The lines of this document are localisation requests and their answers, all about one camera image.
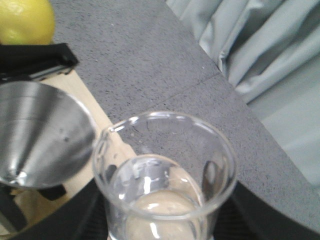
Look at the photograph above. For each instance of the yellow lemon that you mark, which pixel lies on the yellow lemon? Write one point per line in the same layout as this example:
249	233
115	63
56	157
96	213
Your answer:
26	22

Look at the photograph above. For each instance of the clear glass beaker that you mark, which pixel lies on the clear glass beaker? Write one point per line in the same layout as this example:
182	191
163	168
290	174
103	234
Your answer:
164	175

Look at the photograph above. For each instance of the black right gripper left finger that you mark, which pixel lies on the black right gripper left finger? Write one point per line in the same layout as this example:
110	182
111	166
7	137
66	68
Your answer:
81	218

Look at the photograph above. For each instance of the wooden cutting board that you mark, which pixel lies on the wooden cutting board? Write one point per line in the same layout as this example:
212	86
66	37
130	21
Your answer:
73	85

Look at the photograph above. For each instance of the grey curtain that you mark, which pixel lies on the grey curtain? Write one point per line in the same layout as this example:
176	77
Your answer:
269	51

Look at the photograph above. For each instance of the steel double jigger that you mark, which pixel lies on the steel double jigger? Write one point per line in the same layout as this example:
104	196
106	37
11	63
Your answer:
46	135

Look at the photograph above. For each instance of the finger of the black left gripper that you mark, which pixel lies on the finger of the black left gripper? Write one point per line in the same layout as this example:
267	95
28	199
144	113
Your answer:
36	59
22	208

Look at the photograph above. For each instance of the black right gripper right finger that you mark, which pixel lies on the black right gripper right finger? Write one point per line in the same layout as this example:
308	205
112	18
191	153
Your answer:
244	216

